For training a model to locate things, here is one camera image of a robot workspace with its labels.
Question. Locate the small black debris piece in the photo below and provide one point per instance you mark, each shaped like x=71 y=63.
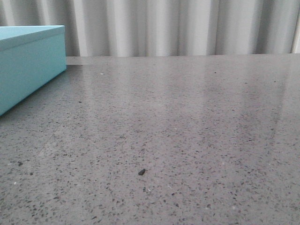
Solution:
x=141 y=172

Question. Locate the light blue box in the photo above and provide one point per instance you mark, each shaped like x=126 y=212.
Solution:
x=30 y=56

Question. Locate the grey pleated curtain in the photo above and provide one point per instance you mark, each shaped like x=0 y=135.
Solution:
x=126 y=28

